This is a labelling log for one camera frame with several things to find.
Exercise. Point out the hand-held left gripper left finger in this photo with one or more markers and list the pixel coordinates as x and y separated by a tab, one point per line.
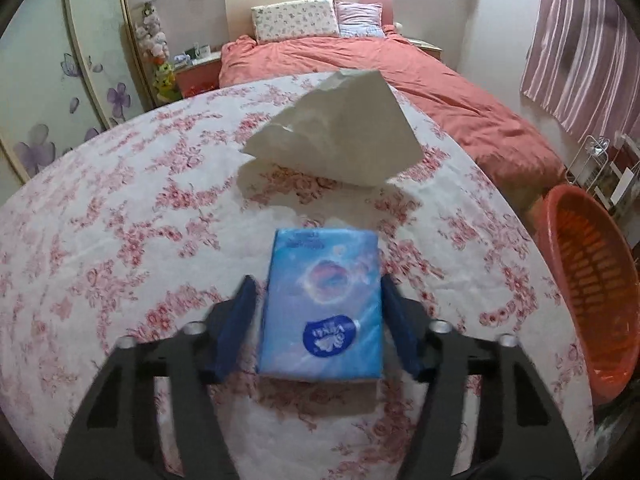
235	330

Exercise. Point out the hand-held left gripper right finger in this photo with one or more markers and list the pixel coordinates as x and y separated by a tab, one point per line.
402	330

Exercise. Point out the blue tissue packet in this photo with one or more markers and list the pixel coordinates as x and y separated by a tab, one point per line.
320	310

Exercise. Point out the orange plastic basket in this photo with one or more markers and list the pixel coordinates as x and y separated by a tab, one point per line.
590	270

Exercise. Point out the pink floral tablecloth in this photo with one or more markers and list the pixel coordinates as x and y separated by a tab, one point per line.
125	235

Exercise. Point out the crumpled white tissue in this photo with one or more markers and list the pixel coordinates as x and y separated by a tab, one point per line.
340	130

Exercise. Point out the red bed duvet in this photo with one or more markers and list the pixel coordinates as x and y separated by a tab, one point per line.
450	95

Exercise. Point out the pink nightstand with mug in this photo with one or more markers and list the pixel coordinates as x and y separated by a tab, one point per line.
197	77

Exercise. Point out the white mug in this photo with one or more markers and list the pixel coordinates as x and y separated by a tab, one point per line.
203	50

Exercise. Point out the wooden nightstand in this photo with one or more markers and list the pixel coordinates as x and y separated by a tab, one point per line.
425	49

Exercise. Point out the hanging stuffed toys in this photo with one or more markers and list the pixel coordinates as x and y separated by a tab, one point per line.
157	45

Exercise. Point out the striped pink pillow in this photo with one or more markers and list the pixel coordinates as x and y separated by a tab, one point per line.
360	19

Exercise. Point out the floral white pillow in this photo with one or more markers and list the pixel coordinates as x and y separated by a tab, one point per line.
295	20

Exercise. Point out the pink satin curtain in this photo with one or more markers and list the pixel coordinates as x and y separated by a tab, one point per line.
575	60

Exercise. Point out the wardrobe with purple flowers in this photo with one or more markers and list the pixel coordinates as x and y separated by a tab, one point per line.
90	35

